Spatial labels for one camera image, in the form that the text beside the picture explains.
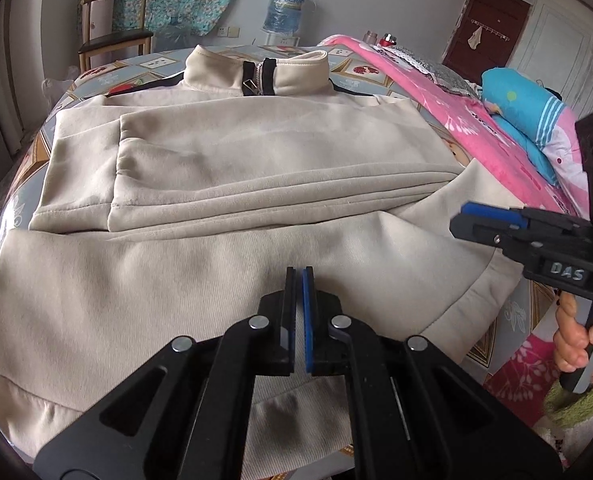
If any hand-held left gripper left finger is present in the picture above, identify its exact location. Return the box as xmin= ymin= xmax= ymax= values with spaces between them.
xmin=34 ymin=266 xmax=297 ymax=480

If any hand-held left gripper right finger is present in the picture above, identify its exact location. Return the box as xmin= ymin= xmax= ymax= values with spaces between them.
xmin=300 ymin=266 xmax=562 ymax=480

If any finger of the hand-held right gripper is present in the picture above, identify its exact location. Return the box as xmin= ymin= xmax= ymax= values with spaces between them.
xmin=460 ymin=202 xmax=527 ymax=228
xmin=449 ymin=215 xmax=515 ymax=249

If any beige zip jacket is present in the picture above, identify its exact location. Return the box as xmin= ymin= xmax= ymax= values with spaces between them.
xmin=0 ymin=45 xmax=527 ymax=480

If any person's right forearm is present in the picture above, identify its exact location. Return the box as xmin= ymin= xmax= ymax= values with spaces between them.
xmin=543 ymin=367 xmax=593 ymax=429

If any person's right hand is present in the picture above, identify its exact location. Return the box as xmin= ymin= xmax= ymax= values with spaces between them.
xmin=551 ymin=292 xmax=593 ymax=377

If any blue plush pillow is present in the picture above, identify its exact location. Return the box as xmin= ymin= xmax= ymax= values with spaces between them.
xmin=481 ymin=66 xmax=590 ymax=187

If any pink floral blanket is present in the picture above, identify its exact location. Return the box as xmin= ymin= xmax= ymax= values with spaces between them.
xmin=321 ymin=34 xmax=593 ymax=411

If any silver lace cloth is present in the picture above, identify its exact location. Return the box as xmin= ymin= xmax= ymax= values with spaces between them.
xmin=376 ymin=45 xmax=481 ymax=97

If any white panelled door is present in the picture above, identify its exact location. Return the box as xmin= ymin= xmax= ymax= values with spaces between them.
xmin=506 ymin=0 xmax=593 ymax=113

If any dark red door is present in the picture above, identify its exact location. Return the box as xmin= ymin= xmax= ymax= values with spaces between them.
xmin=441 ymin=0 xmax=532 ymax=70

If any fruit print tablecloth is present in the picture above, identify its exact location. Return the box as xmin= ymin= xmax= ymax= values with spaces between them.
xmin=0 ymin=42 xmax=577 ymax=378

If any blue water dispenser bottle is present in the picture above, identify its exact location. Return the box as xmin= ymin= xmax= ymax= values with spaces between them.
xmin=264 ymin=0 xmax=307 ymax=36

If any empty clear water jug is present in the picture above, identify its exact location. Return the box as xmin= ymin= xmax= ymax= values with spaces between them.
xmin=155 ymin=17 xmax=198 ymax=54

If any clear plastic bag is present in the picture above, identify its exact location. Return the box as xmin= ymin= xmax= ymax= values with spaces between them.
xmin=41 ymin=77 xmax=78 ymax=107

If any wooden chair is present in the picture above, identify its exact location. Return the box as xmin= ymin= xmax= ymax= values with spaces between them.
xmin=79 ymin=0 xmax=155 ymax=74

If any grey curtain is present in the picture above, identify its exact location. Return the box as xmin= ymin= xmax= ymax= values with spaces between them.
xmin=0 ymin=0 xmax=57 ymax=153

